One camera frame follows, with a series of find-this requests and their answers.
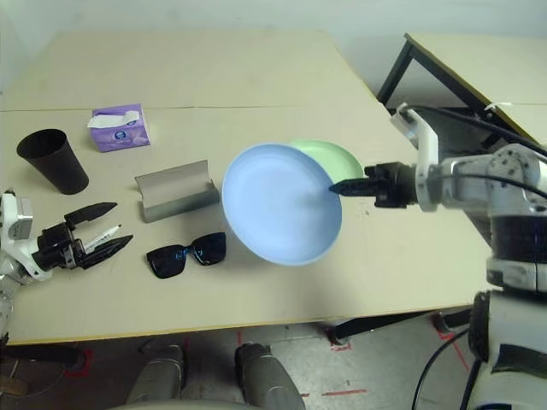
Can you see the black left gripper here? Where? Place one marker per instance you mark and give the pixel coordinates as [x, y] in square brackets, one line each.
[57, 250]

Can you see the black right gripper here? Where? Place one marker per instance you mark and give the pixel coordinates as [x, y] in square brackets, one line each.
[395, 185]

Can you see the white marker with black cap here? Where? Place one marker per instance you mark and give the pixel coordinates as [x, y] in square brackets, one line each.
[104, 235]

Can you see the black sunglasses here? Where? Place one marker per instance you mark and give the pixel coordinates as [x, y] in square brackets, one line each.
[166, 262]

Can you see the blue plastic plate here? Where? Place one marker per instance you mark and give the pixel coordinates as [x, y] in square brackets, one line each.
[278, 205]

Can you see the grey glasses case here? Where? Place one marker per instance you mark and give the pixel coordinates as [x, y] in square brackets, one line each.
[179, 200]

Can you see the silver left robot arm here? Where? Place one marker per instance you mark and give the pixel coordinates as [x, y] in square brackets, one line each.
[4, 299]

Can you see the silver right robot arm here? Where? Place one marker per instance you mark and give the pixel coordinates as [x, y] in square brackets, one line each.
[513, 213]

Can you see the black plastic cup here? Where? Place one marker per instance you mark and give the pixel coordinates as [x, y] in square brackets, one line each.
[60, 171]

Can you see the purple tissue box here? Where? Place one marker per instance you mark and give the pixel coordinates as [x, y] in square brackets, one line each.
[124, 138]

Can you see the white tissue sheet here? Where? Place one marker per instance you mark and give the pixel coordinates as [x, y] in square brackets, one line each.
[100, 121]

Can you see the black table foot bar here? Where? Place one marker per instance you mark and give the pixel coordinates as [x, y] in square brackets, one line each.
[38, 354]
[384, 322]

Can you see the grey robot left leg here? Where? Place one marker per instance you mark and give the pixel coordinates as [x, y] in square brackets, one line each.
[158, 376]

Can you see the grey robot leg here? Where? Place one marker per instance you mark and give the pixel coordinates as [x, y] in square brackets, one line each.
[265, 376]
[158, 376]

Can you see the grey robot torso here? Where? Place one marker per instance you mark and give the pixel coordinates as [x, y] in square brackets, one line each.
[179, 405]

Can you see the grey robot right leg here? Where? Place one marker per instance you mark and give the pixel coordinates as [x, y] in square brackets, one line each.
[265, 376]

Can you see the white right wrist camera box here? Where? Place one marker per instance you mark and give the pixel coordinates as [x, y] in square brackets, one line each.
[427, 145]

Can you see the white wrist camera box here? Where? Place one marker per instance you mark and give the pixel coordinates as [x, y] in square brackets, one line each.
[13, 226]
[427, 145]

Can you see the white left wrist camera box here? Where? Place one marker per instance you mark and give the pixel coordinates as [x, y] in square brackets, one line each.
[13, 226]

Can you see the beige side table black frame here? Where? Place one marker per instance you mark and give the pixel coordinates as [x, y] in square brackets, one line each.
[491, 64]

